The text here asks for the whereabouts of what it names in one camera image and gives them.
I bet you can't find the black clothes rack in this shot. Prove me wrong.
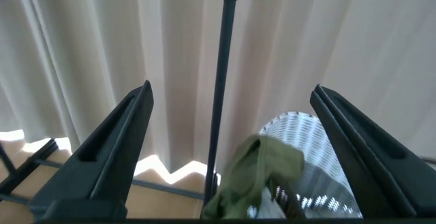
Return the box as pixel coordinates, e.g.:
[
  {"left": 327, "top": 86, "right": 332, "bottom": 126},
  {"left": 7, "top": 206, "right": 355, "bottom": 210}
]
[{"left": 0, "top": 0, "right": 241, "bottom": 214}]

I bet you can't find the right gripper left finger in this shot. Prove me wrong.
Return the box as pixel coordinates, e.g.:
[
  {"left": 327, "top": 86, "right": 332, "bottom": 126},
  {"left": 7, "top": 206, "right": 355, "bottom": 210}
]
[{"left": 29, "top": 80, "right": 155, "bottom": 220}]

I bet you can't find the beige curtain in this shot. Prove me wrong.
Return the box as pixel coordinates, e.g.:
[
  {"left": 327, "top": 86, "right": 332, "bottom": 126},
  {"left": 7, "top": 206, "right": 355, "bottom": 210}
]
[{"left": 0, "top": 0, "right": 436, "bottom": 186}]

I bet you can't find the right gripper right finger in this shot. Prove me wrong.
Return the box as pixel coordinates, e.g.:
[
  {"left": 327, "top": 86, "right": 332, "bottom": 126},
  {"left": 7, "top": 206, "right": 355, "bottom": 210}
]
[{"left": 309, "top": 84, "right": 436, "bottom": 219}]

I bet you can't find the green garment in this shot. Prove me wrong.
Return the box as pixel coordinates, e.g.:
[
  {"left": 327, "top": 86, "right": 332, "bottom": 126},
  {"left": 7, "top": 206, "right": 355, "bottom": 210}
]
[{"left": 200, "top": 134, "right": 305, "bottom": 219}]

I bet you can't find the white laundry basket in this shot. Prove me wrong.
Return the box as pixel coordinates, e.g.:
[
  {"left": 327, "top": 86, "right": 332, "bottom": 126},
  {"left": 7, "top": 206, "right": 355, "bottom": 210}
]
[{"left": 248, "top": 111, "right": 364, "bottom": 219}]

